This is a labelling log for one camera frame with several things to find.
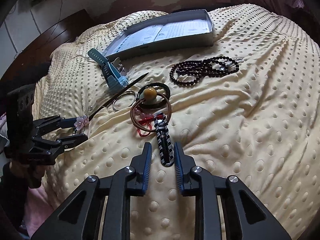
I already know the black hairpin with pink flower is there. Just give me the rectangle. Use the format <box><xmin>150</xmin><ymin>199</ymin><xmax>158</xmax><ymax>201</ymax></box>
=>
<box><xmin>88</xmin><ymin>72</ymin><xmax>148</xmax><ymax>121</ymax></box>

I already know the brown leather cord bracelet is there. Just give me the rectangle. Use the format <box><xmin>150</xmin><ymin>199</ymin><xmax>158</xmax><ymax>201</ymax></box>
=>
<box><xmin>130</xmin><ymin>92</ymin><xmax>173</xmax><ymax>133</ymax></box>

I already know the silver ring bangle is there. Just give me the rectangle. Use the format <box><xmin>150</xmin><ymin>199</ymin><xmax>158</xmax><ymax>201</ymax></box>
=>
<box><xmin>112</xmin><ymin>90</ymin><xmax>137</xmax><ymax>112</ymax></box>

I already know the yellow bead black hair tie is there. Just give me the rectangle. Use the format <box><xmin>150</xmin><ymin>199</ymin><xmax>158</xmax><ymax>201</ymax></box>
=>
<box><xmin>135</xmin><ymin>82</ymin><xmax>171</xmax><ymax>110</ymax></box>

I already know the black white braided bracelet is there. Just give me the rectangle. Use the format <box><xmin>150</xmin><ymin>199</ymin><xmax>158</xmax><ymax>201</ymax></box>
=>
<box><xmin>153</xmin><ymin>112</ymin><xmax>175</xmax><ymax>168</ymax></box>

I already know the black beaded necklace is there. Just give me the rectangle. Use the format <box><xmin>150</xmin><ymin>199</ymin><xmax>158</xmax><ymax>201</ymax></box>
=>
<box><xmin>169</xmin><ymin>55</ymin><xmax>240</xmax><ymax>87</ymax></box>

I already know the person's left hand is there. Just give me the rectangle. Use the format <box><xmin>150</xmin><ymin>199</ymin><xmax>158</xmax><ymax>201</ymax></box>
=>
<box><xmin>10</xmin><ymin>160</ymin><xmax>46</xmax><ymax>189</ymax></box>

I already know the pink cloth by pillow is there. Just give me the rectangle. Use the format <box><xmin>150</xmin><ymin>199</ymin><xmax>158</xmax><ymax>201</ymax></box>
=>
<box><xmin>23</xmin><ymin>185</ymin><xmax>54</xmax><ymax>237</ymax></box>

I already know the dark wooden headboard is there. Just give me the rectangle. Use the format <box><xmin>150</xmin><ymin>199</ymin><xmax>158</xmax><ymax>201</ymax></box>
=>
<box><xmin>1</xmin><ymin>9</ymin><xmax>94</xmax><ymax>96</ymax></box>

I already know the cream dotted blanket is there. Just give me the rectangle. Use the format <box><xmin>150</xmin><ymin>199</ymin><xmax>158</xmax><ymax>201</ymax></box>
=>
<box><xmin>34</xmin><ymin>4</ymin><xmax>319</xmax><ymax>239</ymax></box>

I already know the silver rhinestone hair clip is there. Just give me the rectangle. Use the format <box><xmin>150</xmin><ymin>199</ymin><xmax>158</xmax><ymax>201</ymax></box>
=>
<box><xmin>216</xmin><ymin>58</ymin><xmax>244</xmax><ymax>71</ymax></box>

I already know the grey shallow tray box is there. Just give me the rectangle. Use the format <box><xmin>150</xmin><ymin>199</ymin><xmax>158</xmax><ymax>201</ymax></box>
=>
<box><xmin>103</xmin><ymin>9</ymin><xmax>214</xmax><ymax>61</ymax></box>

